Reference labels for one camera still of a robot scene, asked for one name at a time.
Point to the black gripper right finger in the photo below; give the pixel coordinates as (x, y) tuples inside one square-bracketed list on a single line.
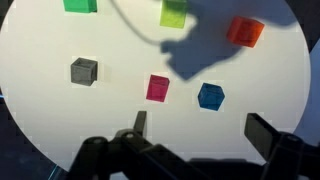
[(287, 156)]

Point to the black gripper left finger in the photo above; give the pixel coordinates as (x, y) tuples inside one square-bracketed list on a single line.
[(129, 153)]

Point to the orange toy block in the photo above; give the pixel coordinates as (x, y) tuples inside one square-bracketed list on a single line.
[(244, 31)]

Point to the magenta toy block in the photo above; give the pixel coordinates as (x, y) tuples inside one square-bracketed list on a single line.
[(157, 88)]

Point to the grey toy block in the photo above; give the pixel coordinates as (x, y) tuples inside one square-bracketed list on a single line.
[(84, 71)]

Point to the blue toy block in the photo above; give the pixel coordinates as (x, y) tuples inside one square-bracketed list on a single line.
[(210, 96)]

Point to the light green toy block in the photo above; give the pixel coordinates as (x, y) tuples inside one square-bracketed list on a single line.
[(173, 13)]

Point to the dark green toy block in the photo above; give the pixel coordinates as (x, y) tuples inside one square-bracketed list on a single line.
[(80, 6)]

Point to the round white table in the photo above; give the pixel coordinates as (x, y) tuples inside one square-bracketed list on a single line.
[(39, 41)]

